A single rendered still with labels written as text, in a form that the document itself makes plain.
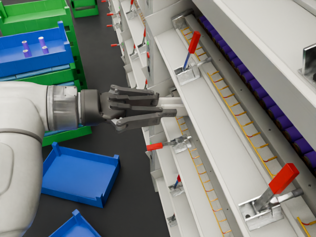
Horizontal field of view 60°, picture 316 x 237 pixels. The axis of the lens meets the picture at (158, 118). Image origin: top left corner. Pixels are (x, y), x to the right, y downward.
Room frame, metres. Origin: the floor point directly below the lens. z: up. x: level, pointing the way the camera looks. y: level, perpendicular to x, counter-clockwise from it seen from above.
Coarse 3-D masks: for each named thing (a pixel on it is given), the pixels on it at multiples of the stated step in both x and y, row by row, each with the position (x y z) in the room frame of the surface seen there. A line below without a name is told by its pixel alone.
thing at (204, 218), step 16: (160, 96) 0.58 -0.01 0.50; (176, 128) 0.46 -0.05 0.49; (176, 160) 0.37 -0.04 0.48; (192, 176) 0.32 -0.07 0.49; (192, 192) 0.29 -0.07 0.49; (208, 192) 0.28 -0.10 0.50; (192, 208) 0.26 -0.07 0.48; (208, 208) 0.25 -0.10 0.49; (208, 224) 0.22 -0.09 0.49; (224, 224) 0.22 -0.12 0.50
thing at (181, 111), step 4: (164, 104) 0.44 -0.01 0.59; (168, 104) 0.44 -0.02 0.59; (172, 104) 0.44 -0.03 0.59; (176, 104) 0.44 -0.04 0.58; (180, 104) 0.45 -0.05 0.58; (164, 108) 0.43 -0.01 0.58; (168, 108) 0.44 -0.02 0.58; (172, 108) 0.44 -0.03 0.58; (176, 108) 0.44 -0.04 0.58; (180, 108) 0.44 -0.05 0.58; (184, 108) 0.44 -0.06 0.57; (180, 112) 0.44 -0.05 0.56; (184, 112) 0.44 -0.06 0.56
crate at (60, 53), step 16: (32, 32) 1.03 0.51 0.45; (48, 32) 1.05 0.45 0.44; (64, 32) 1.03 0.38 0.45; (0, 48) 0.98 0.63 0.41; (16, 48) 0.99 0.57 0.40; (32, 48) 0.99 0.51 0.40; (48, 48) 0.99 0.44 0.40; (64, 48) 0.99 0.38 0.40; (0, 64) 0.80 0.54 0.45; (16, 64) 0.82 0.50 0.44; (32, 64) 0.84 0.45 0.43; (48, 64) 0.86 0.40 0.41
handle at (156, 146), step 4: (176, 140) 0.40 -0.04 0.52; (152, 144) 0.39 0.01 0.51; (156, 144) 0.39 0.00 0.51; (160, 144) 0.39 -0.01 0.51; (164, 144) 0.39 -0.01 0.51; (168, 144) 0.39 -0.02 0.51; (172, 144) 0.39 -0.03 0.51; (176, 144) 0.40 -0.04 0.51; (148, 148) 0.38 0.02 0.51; (152, 148) 0.38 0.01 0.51; (156, 148) 0.38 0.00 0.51; (160, 148) 0.39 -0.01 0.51
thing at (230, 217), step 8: (176, 96) 0.54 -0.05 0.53; (176, 120) 0.48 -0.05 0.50; (184, 120) 0.46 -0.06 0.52; (192, 128) 0.43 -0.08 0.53; (192, 136) 0.40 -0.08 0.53; (200, 144) 0.38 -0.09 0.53; (200, 152) 0.36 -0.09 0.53; (192, 160) 0.35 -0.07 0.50; (208, 160) 0.34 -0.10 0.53; (208, 168) 0.32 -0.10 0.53; (208, 176) 0.30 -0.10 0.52; (216, 184) 0.28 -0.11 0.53; (216, 192) 0.27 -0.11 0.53; (208, 200) 0.26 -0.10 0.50; (224, 200) 0.25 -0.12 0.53; (224, 208) 0.23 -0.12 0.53; (232, 216) 0.22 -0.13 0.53; (232, 224) 0.20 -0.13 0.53; (232, 232) 0.19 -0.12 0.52; (240, 232) 0.19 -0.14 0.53
